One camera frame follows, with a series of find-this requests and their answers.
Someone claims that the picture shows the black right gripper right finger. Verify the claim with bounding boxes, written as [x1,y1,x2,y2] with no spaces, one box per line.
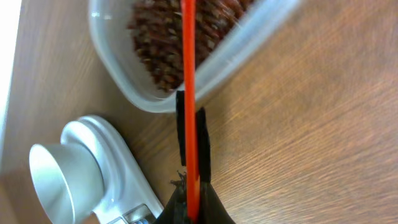
[196,108,235,224]

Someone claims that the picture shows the red measuring scoop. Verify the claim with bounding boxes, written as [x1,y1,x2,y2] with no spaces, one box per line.
[181,0,200,223]

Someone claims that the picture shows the white digital kitchen scale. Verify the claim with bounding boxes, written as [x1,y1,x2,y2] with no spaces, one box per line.
[60,115,164,223]

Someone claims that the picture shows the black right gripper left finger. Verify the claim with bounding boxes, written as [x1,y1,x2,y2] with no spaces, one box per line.
[154,91,188,224]

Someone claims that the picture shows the clear plastic bean container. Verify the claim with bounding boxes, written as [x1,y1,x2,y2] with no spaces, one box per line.
[88,0,300,113]

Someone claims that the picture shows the white bowl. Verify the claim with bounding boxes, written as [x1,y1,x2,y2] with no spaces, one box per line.
[29,143,104,223]

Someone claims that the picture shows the red adzuki beans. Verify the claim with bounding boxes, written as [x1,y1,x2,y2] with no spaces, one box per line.
[127,0,254,92]

